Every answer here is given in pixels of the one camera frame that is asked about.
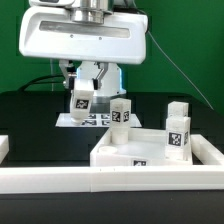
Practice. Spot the white square table top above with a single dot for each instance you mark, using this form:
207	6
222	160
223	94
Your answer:
145	147

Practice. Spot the white marker base plate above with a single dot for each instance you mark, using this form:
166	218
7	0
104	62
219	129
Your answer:
94	120

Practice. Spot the white U-shaped fence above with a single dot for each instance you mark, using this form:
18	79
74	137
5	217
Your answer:
208	175

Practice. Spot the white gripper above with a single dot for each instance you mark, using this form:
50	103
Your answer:
49	32

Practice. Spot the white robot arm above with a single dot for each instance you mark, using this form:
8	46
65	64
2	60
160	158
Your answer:
93	12

